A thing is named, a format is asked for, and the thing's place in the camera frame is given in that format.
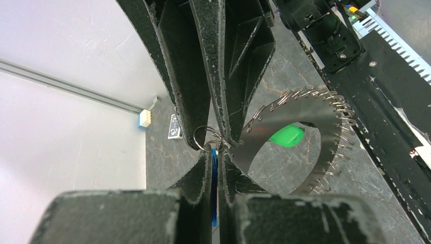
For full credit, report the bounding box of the blue key tag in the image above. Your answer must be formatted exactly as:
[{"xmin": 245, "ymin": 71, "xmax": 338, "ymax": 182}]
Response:
[{"xmin": 211, "ymin": 148, "xmax": 218, "ymax": 227}]

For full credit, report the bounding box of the white blue brick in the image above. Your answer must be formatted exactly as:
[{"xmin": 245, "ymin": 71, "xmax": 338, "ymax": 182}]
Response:
[{"xmin": 138, "ymin": 109, "xmax": 151, "ymax": 129}]

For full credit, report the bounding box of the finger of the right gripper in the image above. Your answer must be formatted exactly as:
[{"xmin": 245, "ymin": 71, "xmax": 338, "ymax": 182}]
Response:
[
  {"xmin": 190, "ymin": 1, "xmax": 275, "ymax": 146},
  {"xmin": 117, "ymin": 1, "xmax": 210, "ymax": 150}
]

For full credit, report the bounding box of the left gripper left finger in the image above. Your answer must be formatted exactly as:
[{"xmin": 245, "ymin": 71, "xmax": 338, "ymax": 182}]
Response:
[{"xmin": 30, "ymin": 152, "xmax": 212, "ymax": 243}]

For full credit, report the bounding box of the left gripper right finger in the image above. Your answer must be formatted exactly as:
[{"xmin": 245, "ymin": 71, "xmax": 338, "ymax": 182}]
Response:
[{"xmin": 218, "ymin": 150, "xmax": 386, "ymax": 243}]

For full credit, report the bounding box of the grey brick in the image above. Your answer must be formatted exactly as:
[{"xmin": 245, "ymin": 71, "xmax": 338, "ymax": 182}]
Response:
[{"xmin": 148, "ymin": 96, "xmax": 162, "ymax": 111}]

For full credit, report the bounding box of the metal disc keyring with rings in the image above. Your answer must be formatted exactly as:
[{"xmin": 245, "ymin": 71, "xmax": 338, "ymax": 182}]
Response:
[{"xmin": 192, "ymin": 85, "xmax": 357, "ymax": 197}]

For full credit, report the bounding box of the white cable duct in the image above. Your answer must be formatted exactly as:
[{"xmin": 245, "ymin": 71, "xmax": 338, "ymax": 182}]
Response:
[{"xmin": 353, "ymin": 6, "xmax": 430, "ymax": 84}]

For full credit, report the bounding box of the blue playing card box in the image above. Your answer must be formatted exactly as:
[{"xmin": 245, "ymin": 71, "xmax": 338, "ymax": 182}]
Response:
[{"xmin": 168, "ymin": 114, "xmax": 182, "ymax": 139}]

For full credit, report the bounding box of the green key tag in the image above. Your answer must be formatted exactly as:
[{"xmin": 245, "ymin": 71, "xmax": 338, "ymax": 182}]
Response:
[{"xmin": 268, "ymin": 124, "xmax": 305, "ymax": 147}]

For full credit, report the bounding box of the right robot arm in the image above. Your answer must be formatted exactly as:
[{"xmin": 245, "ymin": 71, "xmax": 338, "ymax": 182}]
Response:
[{"xmin": 116, "ymin": 1, "xmax": 363, "ymax": 150}]

